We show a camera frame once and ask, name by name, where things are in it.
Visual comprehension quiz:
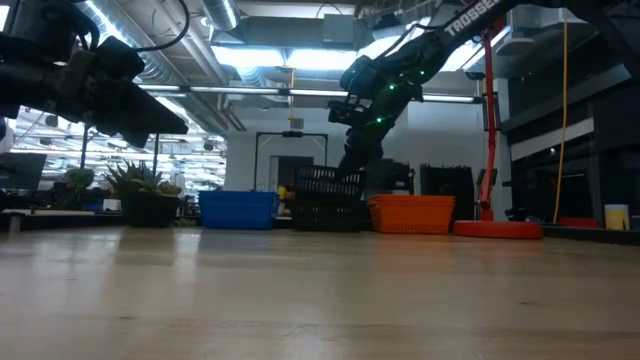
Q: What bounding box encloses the yellow white cup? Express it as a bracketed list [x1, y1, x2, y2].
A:
[603, 203, 631, 232]

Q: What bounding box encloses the long ceiling light tube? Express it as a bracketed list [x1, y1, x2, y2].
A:
[137, 82, 482, 105]

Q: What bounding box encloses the black cabinet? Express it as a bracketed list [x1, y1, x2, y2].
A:
[419, 163, 476, 222]

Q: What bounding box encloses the green leafy plant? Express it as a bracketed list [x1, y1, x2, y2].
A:
[63, 167, 97, 192]

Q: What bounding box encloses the dark computer monitor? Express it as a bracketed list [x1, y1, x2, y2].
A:
[0, 152, 48, 192]

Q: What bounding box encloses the yellow hanging cable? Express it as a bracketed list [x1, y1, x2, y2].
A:
[551, 21, 570, 225]

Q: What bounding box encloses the dark low table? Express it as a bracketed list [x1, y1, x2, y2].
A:
[0, 208, 127, 233]

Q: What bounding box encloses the black plastic basket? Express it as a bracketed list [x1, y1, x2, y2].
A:
[290, 197, 367, 233]
[293, 164, 368, 200]

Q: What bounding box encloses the potted succulent black planter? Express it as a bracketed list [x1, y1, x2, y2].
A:
[101, 160, 185, 229]

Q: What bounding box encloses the white ceiling unit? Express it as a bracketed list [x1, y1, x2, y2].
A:
[508, 4, 596, 30]

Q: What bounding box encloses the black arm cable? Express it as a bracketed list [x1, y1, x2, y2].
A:
[133, 0, 192, 53]

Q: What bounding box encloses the red stand with round base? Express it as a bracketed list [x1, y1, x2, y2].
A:
[453, 14, 545, 241]

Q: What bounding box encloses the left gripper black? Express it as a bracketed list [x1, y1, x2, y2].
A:
[54, 35, 189, 149]

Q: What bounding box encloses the silver ceiling duct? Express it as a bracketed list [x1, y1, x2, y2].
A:
[201, 0, 242, 32]

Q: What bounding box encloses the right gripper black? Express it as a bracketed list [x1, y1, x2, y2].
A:
[337, 87, 424, 177]

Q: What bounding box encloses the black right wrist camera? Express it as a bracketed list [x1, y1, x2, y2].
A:
[327, 96, 374, 128]

